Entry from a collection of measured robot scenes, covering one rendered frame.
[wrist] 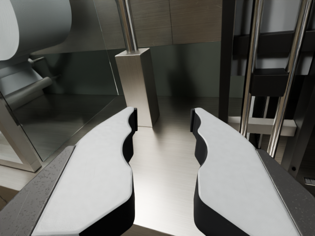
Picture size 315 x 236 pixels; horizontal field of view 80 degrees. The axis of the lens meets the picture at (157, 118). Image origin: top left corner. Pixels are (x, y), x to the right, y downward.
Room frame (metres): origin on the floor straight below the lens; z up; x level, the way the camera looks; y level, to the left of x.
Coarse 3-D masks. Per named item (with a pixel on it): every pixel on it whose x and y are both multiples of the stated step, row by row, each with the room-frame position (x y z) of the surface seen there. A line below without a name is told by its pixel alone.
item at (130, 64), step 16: (128, 0) 0.64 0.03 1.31; (128, 16) 0.64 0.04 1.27; (128, 32) 0.64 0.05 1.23; (128, 48) 0.64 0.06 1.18; (144, 48) 0.68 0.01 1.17; (128, 64) 0.61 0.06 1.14; (144, 64) 0.62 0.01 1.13; (128, 80) 0.62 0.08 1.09; (144, 80) 0.60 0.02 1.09; (128, 96) 0.63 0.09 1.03; (144, 96) 0.60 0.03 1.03; (144, 112) 0.61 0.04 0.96
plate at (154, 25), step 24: (96, 0) 0.95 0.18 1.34; (144, 0) 0.87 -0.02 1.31; (168, 0) 0.83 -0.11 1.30; (192, 0) 0.79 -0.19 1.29; (216, 0) 0.76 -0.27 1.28; (120, 24) 0.92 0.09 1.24; (144, 24) 0.87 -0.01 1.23; (168, 24) 0.83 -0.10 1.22; (192, 24) 0.79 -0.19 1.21; (216, 24) 0.76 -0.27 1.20; (120, 48) 0.93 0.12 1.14
